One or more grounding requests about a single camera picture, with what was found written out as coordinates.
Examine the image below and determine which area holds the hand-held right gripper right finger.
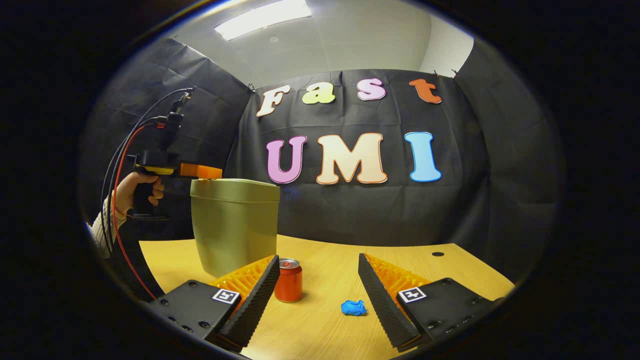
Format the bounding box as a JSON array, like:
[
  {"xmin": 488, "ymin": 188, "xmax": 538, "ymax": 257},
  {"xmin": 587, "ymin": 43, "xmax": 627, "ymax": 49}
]
[{"xmin": 358, "ymin": 253, "xmax": 506, "ymax": 352}]

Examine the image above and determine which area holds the green desktop garbage bin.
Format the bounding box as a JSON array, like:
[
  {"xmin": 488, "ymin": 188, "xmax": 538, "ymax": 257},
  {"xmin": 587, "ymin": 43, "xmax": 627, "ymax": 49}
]
[{"xmin": 190, "ymin": 178, "xmax": 281, "ymax": 278}]

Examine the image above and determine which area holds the red pop can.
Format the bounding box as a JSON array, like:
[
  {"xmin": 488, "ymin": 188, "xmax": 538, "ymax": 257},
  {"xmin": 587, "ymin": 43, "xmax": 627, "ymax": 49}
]
[{"xmin": 274, "ymin": 258, "xmax": 304, "ymax": 303}]

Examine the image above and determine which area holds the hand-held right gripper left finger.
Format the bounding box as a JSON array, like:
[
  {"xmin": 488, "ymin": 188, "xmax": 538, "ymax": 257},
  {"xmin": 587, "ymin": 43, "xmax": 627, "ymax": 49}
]
[{"xmin": 150, "ymin": 255, "xmax": 281, "ymax": 352}]

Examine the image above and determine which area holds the black backdrop cloth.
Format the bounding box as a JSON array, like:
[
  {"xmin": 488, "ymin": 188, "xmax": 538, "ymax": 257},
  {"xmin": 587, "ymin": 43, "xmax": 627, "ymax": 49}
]
[{"xmin": 80, "ymin": 37, "xmax": 566, "ymax": 301}]

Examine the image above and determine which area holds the black cable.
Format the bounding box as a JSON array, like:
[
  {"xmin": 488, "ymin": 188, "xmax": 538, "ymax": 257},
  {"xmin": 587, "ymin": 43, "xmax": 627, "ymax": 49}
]
[{"xmin": 100, "ymin": 88, "xmax": 193, "ymax": 251}]

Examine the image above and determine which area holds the wooden desktop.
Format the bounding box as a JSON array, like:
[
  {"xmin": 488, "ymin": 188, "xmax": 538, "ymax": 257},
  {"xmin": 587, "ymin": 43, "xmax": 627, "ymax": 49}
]
[{"xmin": 139, "ymin": 235, "xmax": 516, "ymax": 360}]

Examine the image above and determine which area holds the red braided cable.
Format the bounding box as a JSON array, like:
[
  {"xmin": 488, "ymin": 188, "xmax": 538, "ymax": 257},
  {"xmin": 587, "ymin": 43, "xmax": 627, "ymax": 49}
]
[{"xmin": 112, "ymin": 124, "xmax": 166, "ymax": 301}]

